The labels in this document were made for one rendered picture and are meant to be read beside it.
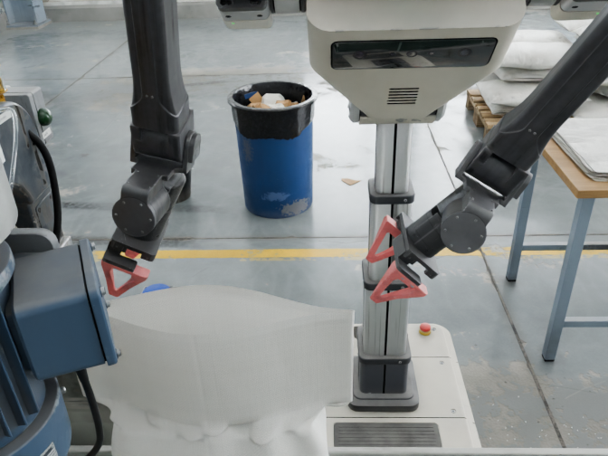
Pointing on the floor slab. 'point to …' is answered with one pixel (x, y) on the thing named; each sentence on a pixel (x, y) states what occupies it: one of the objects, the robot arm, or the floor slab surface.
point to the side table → (560, 160)
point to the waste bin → (275, 148)
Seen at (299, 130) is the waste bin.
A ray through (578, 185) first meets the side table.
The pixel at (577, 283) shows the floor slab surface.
